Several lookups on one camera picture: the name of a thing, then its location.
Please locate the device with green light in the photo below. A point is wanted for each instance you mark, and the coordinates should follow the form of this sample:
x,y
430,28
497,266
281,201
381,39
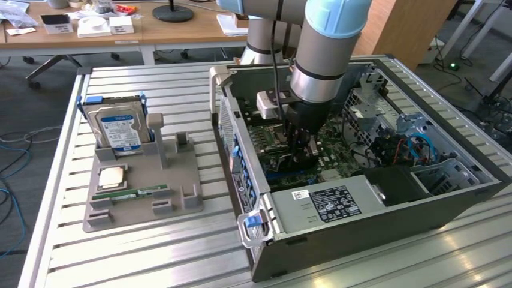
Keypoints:
x,y
454,65

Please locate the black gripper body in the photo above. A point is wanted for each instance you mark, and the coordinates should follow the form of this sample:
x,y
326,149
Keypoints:
x,y
309,117

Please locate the stack of white papers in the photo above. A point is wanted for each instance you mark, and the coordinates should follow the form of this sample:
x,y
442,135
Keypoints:
x,y
233,28

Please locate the wooden cabinet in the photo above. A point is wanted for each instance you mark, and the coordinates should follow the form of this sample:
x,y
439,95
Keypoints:
x,y
405,30

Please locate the white paper card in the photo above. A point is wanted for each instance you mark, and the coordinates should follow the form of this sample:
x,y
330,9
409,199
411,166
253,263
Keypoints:
x,y
21,31

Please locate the graphics card with black fan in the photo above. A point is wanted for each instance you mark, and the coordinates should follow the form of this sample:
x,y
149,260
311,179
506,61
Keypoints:
x,y
297,168

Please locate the white tape roll on box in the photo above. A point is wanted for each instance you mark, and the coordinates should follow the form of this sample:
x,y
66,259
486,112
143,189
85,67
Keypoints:
x,y
94,30

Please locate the clear plastic bag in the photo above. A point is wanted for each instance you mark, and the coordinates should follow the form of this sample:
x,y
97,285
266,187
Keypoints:
x,y
17,15

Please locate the metal drive cage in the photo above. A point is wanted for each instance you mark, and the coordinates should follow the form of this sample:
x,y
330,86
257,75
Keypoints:
x,y
370,123

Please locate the black wheeled desk leg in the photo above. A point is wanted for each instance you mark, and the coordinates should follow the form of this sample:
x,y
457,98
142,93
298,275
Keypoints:
x,y
53,63

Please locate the wooden desk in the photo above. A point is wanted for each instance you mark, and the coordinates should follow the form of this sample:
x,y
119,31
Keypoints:
x,y
49,40
181,31

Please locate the beige tape roll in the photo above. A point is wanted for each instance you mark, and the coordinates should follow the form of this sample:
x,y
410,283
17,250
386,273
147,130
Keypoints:
x,y
77,3

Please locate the metal disk bay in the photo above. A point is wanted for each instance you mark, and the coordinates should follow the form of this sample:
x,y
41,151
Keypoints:
x,y
453,177

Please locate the white desk frame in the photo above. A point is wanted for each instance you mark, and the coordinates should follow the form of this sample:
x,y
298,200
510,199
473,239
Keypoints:
x,y
485,30

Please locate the green RAM stick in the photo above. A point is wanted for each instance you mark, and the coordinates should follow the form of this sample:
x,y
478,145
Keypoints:
x,y
129,193

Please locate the grey parts rack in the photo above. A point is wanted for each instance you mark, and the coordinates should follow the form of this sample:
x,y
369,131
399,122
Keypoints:
x,y
141,168

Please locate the grey power supply with label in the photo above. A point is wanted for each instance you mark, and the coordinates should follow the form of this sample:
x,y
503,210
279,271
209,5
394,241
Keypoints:
x,y
297,213

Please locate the small white box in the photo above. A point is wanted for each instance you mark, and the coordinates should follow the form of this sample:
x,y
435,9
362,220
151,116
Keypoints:
x,y
121,25

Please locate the open black PC case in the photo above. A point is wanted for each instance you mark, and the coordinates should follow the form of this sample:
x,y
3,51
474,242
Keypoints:
x,y
361,246

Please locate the green motherboard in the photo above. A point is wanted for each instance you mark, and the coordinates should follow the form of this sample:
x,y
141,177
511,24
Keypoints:
x,y
341,150

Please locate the white box on cabinet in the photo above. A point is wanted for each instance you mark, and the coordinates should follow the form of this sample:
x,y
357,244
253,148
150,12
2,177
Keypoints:
x,y
435,54

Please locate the grey cup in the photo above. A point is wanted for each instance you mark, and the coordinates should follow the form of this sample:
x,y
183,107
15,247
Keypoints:
x,y
58,3

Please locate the CPU socket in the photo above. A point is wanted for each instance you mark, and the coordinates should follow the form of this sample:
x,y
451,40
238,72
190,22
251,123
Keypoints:
x,y
277,138

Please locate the dark bag of parts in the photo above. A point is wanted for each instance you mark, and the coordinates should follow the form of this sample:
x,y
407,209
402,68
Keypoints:
x,y
105,7

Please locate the black stand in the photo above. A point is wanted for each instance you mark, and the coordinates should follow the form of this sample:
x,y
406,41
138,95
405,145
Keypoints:
x,y
493,99

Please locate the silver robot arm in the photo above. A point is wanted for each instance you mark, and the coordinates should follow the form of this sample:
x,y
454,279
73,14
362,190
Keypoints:
x,y
321,60

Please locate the hard disk with blue carrier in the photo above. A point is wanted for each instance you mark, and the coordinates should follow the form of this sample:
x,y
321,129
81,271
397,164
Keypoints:
x,y
121,129

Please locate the red orange packet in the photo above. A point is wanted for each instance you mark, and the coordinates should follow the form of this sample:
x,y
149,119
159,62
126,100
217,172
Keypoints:
x,y
126,10

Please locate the white box with black top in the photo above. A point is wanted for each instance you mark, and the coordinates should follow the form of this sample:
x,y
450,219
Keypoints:
x,y
58,28

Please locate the CPU chip with metal lid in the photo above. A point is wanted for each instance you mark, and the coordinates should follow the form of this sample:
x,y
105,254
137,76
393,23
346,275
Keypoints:
x,y
111,177

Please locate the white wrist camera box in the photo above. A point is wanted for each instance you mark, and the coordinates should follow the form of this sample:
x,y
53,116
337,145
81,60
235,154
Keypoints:
x,y
269,105

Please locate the black round lamp base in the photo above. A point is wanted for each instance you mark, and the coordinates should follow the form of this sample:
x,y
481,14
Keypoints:
x,y
173,14

